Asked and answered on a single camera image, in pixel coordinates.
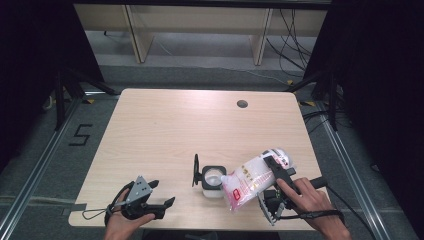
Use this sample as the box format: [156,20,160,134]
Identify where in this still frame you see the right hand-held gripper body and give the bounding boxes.
[258,176,329,226]

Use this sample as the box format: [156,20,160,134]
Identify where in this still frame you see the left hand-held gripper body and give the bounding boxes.
[121,175,166,220]

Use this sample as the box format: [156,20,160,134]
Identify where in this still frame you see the red and white pouch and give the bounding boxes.
[220,148,296,212]

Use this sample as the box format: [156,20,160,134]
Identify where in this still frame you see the clear jar with black lid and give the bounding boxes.
[192,153,228,199]

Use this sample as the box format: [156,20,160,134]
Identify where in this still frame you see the person's right hand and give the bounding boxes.
[275,177,341,233]

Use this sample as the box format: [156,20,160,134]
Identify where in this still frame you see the person's left hand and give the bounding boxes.
[103,189,156,240]

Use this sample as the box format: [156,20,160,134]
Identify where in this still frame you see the black metal stand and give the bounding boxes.
[53,66,119,132]
[284,69,339,132]

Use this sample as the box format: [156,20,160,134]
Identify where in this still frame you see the black curtain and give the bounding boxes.
[304,0,424,234]
[0,0,106,171]

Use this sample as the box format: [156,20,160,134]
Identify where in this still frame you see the black loop cord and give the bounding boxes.
[82,180,136,226]

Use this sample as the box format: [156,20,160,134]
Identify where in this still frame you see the black wrist strap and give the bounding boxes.
[279,209,346,226]

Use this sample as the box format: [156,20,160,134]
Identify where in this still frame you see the thick black floor cable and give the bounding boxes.
[301,109,353,134]

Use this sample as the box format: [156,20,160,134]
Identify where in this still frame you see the aluminium floor rail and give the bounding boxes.
[316,101,386,240]
[0,96,84,240]

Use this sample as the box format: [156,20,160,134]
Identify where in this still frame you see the thin white floor cable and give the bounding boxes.
[154,36,291,84]

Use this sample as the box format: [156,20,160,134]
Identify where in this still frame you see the bundle of black cables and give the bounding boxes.
[265,8,318,78]

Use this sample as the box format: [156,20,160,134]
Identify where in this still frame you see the light wooden desk frame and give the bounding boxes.
[73,3,329,66]

